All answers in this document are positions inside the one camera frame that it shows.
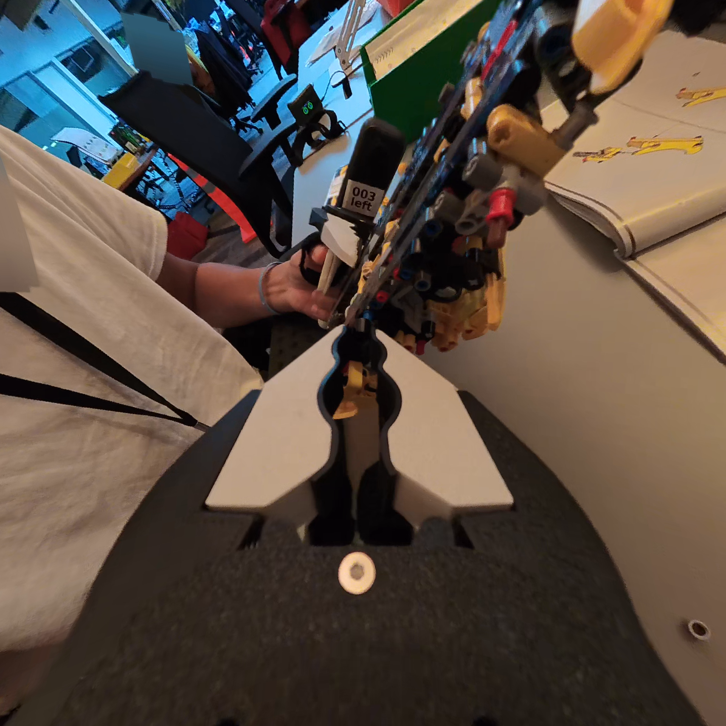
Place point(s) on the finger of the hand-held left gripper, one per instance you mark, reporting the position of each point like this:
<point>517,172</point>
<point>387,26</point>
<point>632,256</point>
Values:
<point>343,241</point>

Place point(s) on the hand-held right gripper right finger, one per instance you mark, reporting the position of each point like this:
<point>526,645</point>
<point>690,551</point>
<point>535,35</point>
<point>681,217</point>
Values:
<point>448,448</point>

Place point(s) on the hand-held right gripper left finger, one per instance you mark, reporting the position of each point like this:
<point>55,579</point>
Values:
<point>272,448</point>

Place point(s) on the yellow black brick car model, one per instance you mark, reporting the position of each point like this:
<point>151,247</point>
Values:
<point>448,283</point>

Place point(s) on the yellow curved brick fender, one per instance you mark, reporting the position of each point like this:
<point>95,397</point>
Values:
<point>618,39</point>

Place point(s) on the person's left forearm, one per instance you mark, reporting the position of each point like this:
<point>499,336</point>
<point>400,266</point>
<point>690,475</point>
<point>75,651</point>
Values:
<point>215,289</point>

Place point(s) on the white neighbouring desk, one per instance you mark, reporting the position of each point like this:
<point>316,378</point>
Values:
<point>312,181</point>

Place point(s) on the person's left hand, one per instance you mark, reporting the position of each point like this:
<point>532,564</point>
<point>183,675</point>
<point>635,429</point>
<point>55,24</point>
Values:
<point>289,292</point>

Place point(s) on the green storage bin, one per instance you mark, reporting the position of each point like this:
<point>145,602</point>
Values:
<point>414,96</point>

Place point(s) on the black device green lights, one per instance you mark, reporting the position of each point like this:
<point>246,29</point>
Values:
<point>309,105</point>

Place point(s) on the grey wristband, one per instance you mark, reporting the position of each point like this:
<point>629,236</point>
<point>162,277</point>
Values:
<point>264,289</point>

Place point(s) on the white lattice stand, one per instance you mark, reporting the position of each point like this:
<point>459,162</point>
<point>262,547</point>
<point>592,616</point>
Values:
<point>346,45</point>

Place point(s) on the orange traffic cone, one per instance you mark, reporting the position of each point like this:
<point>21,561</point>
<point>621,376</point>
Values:
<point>227,210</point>

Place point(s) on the red bag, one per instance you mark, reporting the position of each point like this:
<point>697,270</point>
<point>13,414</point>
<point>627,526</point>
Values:
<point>187,238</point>

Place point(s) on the red office chair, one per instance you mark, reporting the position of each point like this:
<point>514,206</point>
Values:
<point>289,22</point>

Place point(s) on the open instruction booklet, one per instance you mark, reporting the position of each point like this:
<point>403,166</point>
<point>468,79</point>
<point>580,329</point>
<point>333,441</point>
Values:
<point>669,198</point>

